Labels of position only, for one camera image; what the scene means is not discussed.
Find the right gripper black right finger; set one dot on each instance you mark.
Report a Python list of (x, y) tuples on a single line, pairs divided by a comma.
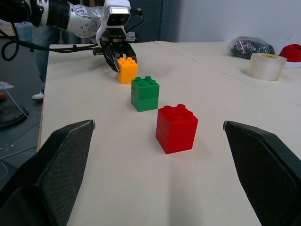
[(265, 179)]

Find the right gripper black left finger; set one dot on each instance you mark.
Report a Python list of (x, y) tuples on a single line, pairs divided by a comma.
[(42, 179)]

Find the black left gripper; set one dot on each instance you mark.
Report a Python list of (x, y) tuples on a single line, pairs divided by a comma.
[(117, 38)]

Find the yellow brick cube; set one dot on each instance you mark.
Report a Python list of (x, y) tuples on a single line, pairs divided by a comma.
[(128, 70)]

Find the green brick cube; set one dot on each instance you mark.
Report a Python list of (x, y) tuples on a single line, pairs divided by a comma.
[(144, 96)]

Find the black round stand base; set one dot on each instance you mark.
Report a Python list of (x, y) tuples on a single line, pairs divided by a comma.
[(9, 117)]

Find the person in blue jeans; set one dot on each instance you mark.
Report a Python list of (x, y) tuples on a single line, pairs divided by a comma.
[(40, 61)]

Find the small red object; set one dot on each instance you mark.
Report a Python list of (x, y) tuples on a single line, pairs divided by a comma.
[(2, 96)]

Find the red brick cube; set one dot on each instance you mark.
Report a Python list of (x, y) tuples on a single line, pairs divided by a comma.
[(176, 129)]

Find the clear plastic wrapper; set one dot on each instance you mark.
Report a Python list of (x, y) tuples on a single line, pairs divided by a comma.
[(5, 85)]

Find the clear tape roll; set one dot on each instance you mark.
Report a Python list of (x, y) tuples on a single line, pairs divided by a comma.
[(265, 67)]

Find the red and white hat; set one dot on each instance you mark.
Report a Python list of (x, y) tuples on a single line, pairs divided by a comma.
[(291, 55)]

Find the plastic bag of dark items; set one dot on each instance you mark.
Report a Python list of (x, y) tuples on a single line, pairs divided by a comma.
[(250, 48)]

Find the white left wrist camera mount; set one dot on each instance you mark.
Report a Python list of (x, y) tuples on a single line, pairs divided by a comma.
[(117, 4)]

